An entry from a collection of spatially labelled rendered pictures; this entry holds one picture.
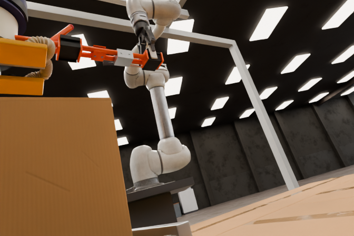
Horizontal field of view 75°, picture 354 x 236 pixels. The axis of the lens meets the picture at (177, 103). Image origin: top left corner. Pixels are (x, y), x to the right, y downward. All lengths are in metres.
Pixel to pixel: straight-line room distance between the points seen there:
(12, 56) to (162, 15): 0.75
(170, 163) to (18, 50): 1.04
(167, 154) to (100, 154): 0.95
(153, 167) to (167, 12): 0.90
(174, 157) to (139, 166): 0.22
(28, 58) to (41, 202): 0.46
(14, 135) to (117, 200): 0.26
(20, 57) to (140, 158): 0.90
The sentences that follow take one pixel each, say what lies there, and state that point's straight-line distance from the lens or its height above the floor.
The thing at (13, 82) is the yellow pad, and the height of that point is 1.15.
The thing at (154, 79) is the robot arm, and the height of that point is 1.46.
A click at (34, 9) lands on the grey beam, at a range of 3.41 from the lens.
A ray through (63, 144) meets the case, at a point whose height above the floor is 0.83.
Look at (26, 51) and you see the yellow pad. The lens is 0.83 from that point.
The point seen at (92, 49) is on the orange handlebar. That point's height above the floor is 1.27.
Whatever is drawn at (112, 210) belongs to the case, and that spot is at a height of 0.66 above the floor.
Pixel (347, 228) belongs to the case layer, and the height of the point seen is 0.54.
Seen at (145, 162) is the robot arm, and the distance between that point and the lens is 1.47.
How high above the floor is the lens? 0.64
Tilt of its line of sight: 23 degrees up
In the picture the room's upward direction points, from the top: 16 degrees counter-clockwise
